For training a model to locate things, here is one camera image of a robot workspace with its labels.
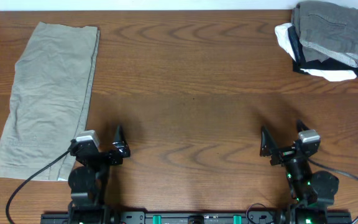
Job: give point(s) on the black folded garment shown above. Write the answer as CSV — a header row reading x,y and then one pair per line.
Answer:
x,y
300,61

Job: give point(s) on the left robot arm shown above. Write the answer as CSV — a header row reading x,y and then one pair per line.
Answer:
x,y
88,183

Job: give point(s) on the white folded garment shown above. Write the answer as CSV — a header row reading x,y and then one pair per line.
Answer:
x,y
281,33

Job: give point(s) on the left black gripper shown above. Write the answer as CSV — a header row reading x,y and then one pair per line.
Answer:
x,y
123,153

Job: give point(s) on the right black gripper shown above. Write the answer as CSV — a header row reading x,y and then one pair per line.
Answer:
x,y
268,147

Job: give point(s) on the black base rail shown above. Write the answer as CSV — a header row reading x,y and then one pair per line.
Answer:
x,y
185,218

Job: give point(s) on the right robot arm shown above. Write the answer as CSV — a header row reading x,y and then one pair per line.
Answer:
x,y
313,191

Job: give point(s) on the khaki green shorts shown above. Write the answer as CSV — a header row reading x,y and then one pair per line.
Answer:
x,y
49,101

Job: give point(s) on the grey folded garment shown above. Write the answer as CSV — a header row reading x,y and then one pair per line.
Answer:
x,y
326,30

